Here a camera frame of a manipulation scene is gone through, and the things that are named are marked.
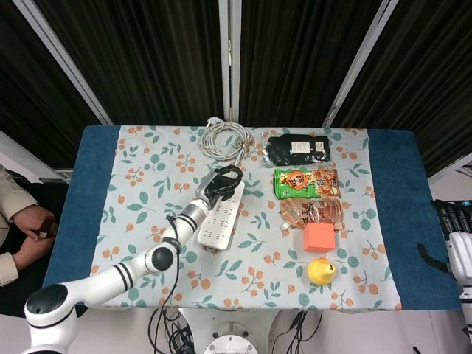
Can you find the floral fruit print tablecloth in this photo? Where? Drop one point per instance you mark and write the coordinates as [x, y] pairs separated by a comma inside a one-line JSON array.
[[258, 273]]

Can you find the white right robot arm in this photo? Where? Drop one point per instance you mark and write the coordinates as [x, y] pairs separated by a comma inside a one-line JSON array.
[[466, 317]]

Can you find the blue table cover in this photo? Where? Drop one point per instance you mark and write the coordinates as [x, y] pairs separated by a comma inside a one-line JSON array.
[[398, 206]]

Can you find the orange cube block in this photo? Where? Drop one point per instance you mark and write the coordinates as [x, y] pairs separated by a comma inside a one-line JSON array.
[[319, 237]]

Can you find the clear bag of buns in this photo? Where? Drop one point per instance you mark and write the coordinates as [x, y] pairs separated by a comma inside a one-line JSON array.
[[306, 214]]

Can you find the seated person in beige jacket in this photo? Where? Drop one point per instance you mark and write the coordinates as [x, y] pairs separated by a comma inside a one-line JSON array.
[[14, 210]]

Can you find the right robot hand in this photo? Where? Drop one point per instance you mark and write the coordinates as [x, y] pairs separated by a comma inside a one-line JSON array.
[[461, 254]]

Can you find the white eight-outlet power strip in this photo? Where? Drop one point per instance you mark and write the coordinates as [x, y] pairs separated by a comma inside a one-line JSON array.
[[221, 225]]

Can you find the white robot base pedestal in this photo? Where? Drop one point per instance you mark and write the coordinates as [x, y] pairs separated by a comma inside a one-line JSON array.
[[230, 332]]

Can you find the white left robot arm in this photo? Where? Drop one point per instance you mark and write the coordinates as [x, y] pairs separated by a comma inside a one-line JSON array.
[[110, 276]]

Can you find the green snack bag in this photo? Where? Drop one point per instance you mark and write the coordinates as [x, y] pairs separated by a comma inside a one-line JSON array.
[[295, 184]]

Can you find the black gloves in plastic bag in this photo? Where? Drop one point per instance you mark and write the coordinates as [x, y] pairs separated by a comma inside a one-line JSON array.
[[284, 151]]

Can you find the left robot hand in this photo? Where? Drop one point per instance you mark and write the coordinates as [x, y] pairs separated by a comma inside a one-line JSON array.
[[217, 191]]

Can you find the white frame post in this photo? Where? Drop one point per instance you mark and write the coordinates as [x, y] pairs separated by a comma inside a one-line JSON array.
[[228, 62], [62, 62], [361, 62]]

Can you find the black curtain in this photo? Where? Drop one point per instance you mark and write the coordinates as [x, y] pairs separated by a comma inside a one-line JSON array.
[[295, 59], [424, 81], [29, 96], [147, 59]]

